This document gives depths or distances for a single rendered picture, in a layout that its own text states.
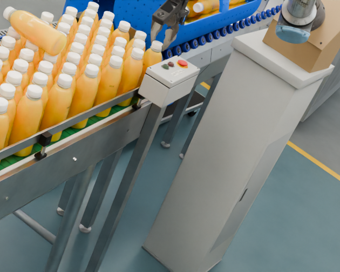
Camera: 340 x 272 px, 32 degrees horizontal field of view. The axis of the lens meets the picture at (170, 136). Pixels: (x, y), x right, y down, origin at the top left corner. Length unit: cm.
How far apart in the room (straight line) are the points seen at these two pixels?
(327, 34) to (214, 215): 89
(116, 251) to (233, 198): 66
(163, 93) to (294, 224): 184
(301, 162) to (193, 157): 175
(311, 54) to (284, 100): 20
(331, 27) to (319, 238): 160
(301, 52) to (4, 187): 122
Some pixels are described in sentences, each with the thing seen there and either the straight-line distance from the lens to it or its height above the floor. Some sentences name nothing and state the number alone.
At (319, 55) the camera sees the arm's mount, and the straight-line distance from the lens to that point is 228.
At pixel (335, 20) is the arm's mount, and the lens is 233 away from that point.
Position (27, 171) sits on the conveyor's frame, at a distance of 169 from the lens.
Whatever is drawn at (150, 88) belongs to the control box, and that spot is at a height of 104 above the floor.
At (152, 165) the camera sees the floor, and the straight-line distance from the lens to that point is 344.
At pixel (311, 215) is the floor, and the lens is 373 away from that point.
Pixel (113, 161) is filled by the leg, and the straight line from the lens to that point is 258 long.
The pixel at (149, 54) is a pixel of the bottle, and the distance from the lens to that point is 209.
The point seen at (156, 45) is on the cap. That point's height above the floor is 111.
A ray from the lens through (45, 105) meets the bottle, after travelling 170.
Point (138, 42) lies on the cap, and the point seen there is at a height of 111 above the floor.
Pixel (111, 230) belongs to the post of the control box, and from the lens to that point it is 237.
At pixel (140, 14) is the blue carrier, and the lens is 230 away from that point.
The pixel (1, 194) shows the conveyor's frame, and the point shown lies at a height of 84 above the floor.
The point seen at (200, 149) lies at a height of 64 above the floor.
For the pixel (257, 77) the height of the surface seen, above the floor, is 106.
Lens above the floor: 193
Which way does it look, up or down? 31 degrees down
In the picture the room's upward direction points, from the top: 24 degrees clockwise
